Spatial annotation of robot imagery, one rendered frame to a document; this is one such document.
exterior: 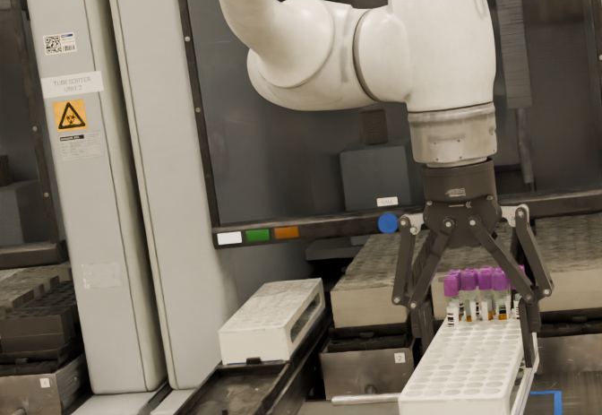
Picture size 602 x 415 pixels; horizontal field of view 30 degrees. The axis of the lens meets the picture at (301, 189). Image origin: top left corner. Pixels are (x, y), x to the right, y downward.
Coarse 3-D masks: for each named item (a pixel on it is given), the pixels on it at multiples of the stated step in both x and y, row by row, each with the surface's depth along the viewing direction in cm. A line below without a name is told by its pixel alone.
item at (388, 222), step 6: (384, 216) 164; (390, 216) 164; (396, 216) 165; (378, 222) 165; (384, 222) 164; (390, 222) 164; (396, 222) 164; (384, 228) 164; (390, 228) 164; (396, 228) 164
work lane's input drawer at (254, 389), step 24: (312, 336) 173; (288, 360) 159; (312, 360) 166; (216, 384) 158; (240, 384) 156; (264, 384) 155; (288, 384) 152; (312, 384) 165; (192, 408) 148; (216, 408) 147; (240, 408) 146; (264, 408) 142; (288, 408) 150
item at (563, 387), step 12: (576, 372) 136; (588, 372) 136; (600, 372) 135; (540, 384) 134; (552, 384) 133; (564, 384) 133; (576, 384) 132; (588, 384) 132; (600, 384) 131; (528, 396) 130; (540, 396) 130; (552, 396) 129; (564, 396) 129; (576, 396) 128; (588, 396) 128; (600, 396) 127; (528, 408) 127; (540, 408) 126; (552, 408) 126; (564, 408) 125; (576, 408) 124; (588, 408) 124; (600, 408) 123
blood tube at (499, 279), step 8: (496, 272) 127; (496, 280) 126; (504, 280) 126; (496, 288) 126; (504, 288) 126; (496, 296) 127; (504, 296) 127; (496, 304) 127; (504, 304) 127; (504, 312) 127
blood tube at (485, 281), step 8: (480, 272) 128; (488, 272) 127; (480, 280) 127; (488, 280) 127; (480, 288) 128; (488, 288) 127; (480, 296) 128; (488, 296) 128; (488, 304) 128; (488, 312) 128; (488, 320) 128
